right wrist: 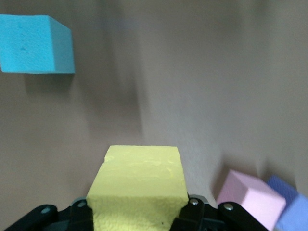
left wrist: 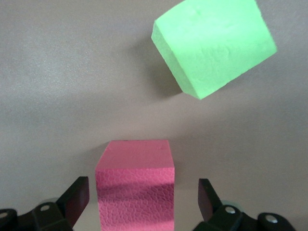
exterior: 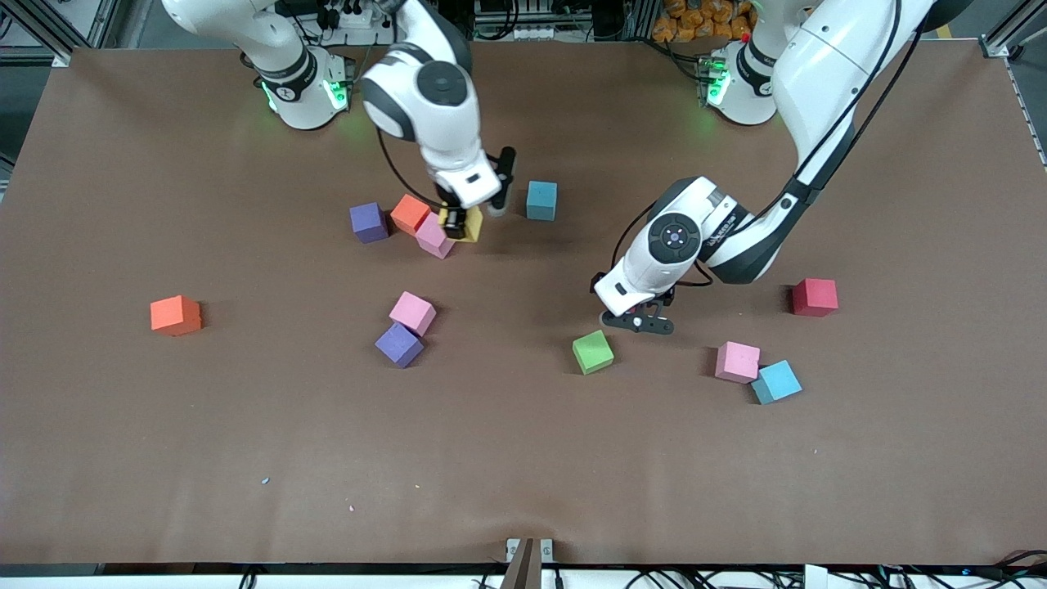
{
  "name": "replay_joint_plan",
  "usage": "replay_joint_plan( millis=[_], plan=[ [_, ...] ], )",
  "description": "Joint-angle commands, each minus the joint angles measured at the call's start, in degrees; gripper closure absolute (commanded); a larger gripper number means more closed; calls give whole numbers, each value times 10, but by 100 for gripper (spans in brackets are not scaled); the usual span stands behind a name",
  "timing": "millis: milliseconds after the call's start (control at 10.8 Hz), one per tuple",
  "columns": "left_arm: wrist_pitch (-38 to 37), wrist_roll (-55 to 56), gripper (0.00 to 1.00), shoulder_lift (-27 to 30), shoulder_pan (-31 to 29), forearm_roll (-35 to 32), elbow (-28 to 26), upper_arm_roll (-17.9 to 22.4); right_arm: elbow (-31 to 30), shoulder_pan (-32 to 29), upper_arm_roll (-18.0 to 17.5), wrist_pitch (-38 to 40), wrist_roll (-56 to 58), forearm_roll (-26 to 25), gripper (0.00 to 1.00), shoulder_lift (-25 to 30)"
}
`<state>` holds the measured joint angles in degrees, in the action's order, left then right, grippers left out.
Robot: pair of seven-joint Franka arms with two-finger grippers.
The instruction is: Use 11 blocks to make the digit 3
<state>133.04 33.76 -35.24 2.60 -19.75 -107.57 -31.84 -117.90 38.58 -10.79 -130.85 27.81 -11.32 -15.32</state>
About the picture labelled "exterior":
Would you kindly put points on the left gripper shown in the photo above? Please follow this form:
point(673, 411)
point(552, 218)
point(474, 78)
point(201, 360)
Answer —
point(595, 281)

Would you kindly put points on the bag of orange fruit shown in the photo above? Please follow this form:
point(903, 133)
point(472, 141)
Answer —
point(695, 20)

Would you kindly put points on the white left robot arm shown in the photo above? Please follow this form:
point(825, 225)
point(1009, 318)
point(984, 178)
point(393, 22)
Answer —
point(826, 74)

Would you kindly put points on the purple foam cube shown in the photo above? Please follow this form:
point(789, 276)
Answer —
point(398, 344)
point(368, 222)

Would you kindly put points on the red foam cube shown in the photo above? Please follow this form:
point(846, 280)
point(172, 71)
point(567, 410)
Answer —
point(815, 297)

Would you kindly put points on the aluminium frame post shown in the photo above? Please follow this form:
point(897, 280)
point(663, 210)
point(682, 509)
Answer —
point(41, 33)
point(1002, 41)

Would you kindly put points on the grey metal mount bracket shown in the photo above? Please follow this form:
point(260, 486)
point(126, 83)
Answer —
point(523, 564)

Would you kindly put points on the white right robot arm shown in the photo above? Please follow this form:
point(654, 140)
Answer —
point(425, 90)

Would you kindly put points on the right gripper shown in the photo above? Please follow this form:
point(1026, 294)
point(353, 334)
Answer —
point(452, 219)

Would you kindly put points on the yellow foam cube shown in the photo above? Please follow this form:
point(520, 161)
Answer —
point(473, 227)

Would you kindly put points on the white power strip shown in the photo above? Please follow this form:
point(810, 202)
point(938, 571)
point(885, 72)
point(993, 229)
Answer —
point(353, 16)

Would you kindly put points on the aluminium table edge rail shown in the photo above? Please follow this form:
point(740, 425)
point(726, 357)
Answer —
point(1032, 123)

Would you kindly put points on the pink foam cube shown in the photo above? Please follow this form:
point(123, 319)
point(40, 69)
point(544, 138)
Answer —
point(737, 361)
point(411, 312)
point(432, 239)

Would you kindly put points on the green foam cube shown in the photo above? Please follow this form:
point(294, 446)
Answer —
point(593, 352)

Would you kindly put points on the blue foam cube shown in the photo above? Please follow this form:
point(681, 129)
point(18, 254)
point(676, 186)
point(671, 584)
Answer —
point(541, 200)
point(775, 382)

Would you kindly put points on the orange foam cube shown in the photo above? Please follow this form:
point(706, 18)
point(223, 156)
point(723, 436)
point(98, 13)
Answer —
point(175, 315)
point(409, 214)

